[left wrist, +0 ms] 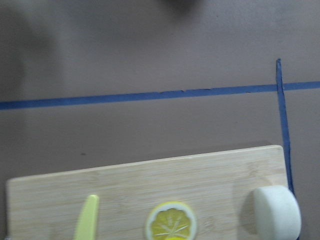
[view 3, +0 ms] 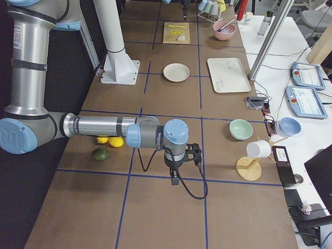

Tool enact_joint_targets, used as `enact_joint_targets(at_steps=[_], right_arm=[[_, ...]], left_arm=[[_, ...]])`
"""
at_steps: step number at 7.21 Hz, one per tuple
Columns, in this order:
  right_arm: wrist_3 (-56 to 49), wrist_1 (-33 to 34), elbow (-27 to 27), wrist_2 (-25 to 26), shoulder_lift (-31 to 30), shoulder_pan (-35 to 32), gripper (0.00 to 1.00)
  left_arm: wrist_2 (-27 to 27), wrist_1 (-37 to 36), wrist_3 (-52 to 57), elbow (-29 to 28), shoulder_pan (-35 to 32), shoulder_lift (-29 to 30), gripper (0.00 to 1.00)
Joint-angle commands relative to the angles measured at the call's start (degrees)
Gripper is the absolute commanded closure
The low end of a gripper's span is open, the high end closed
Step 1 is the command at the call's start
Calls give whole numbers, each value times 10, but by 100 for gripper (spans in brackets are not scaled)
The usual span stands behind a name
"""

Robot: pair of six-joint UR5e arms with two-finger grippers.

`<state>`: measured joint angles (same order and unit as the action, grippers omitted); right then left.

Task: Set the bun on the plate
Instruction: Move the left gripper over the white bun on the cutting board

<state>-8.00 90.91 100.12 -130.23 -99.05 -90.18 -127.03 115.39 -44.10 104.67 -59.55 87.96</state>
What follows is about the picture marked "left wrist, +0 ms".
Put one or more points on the white steamed bun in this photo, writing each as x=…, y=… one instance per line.
x=277, y=213

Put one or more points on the wooden cutting board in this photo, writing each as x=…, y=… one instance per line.
x=217, y=186

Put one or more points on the lemon slices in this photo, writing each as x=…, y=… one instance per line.
x=172, y=220

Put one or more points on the yellow plastic knife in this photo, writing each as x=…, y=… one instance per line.
x=86, y=226

